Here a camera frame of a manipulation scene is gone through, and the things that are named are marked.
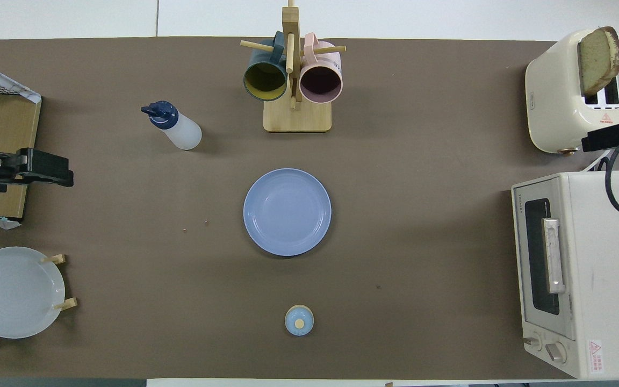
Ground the white toaster oven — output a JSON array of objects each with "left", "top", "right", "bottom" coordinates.
[{"left": 511, "top": 171, "right": 619, "bottom": 380}]

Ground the toast bread slice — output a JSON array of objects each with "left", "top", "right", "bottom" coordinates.
[{"left": 578, "top": 26, "right": 619, "bottom": 97}]

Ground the cream two-slot toaster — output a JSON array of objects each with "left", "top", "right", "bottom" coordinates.
[{"left": 524, "top": 28, "right": 619, "bottom": 155}]

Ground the white toaster power cord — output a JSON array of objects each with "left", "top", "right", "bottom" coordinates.
[{"left": 584, "top": 152, "right": 611, "bottom": 173}]

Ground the white checked cloth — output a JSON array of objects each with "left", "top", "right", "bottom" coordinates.
[{"left": 0, "top": 56, "right": 41, "bottom": 104}]

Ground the grey round plate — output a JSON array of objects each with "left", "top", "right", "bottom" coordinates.
[{"left": 0, "top": 246, "right": 66, "bottom": 339}]

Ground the pink mug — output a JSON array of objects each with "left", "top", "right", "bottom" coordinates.
[{"left": 299, "top": 32, "right": 343, "bottom": 105}]

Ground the blue round plate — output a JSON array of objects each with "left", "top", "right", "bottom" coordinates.
[{"left": 243, "top": 168, "right": 332, "bottom": 257}]

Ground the translucent squeeze bottle blue cap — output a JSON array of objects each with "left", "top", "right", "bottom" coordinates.
[{"left": 141, "top": 101, "right": 203, "bottom": 151}]

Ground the wooden mug tree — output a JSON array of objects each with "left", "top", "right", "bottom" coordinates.
[{"left": 240, "top": 0, "right": 347, "bottom": 133}]

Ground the brown table mat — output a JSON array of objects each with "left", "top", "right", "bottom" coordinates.
[{"left": 0, "top": 37, "right": 619, "bottom": 380}]

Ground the small blue seasoning shaker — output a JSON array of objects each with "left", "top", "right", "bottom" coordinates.
[{"left": 285, "top": 304, "right": 314, "bottom": 337}]

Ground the wooden plate rack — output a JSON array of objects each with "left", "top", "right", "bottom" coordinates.
[{"left": 0, "top": 254, "right": 78, "bottom": 339}]

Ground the dark teal mug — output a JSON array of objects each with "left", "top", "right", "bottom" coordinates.
[{"left": 243, "top": 31, "right": 289, "bottom": 102}]

